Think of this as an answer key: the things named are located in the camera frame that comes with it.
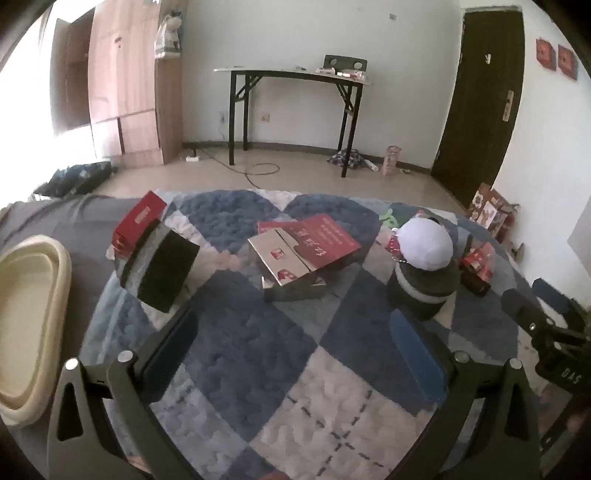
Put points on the dark door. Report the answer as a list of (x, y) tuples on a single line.
[(480, 115)]

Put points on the red box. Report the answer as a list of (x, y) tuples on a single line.
[(138, 219)]

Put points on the white plastic bag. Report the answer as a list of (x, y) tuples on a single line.
[(167, 37)]

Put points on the pale carton with red labels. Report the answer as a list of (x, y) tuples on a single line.
[(277, 258)]

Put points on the blue checkered plush blanket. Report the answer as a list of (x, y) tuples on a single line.
[(258, 341)]

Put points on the grey bedsheet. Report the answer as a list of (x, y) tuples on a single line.
[(87, 230)]

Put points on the cream plastic basin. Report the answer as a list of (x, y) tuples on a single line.
[(27, 323)]

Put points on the black folding table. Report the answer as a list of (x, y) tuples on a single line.
[(295, 74)]

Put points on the checked cloth heap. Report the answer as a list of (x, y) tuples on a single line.
[(346, 159)]

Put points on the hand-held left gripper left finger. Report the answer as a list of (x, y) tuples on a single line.
[(171, 355)]

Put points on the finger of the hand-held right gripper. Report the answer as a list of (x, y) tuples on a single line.
[(554, 295), (521, 307)]

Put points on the dark floor cushion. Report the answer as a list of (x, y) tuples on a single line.
[(74, 177)]

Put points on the black carton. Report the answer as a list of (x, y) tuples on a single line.
[(475, 285)]

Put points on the wooden wardrobe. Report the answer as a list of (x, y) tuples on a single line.
[(124, 83)]

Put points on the pale oval plush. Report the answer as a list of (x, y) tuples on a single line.
[(425, 242)]

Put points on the small red pack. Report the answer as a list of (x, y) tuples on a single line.
[(478, 261)]

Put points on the red printed cardboard boxes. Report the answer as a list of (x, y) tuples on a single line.
[(489, 210)]

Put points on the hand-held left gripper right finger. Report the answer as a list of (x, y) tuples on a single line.
[(415, 355)]

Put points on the green plastic item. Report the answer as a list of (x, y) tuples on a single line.
[(388, 216)]

